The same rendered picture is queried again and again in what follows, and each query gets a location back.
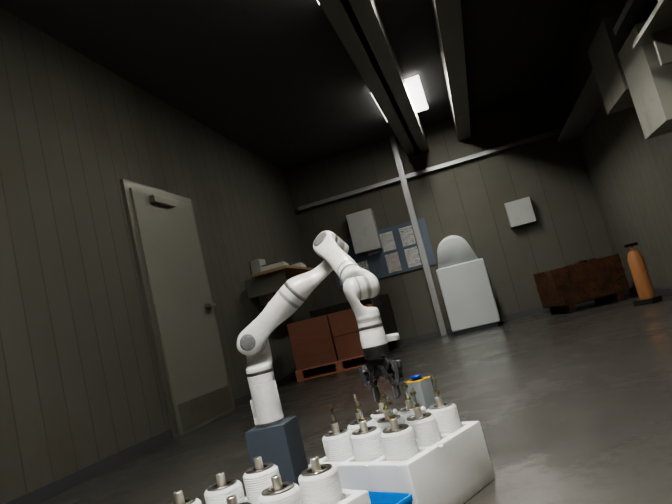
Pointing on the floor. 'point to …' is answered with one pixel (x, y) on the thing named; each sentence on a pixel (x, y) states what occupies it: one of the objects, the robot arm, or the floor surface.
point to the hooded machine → (465, 287)
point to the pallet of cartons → (325, 344)
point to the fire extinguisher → (641, 277)
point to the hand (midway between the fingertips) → (386, 395)
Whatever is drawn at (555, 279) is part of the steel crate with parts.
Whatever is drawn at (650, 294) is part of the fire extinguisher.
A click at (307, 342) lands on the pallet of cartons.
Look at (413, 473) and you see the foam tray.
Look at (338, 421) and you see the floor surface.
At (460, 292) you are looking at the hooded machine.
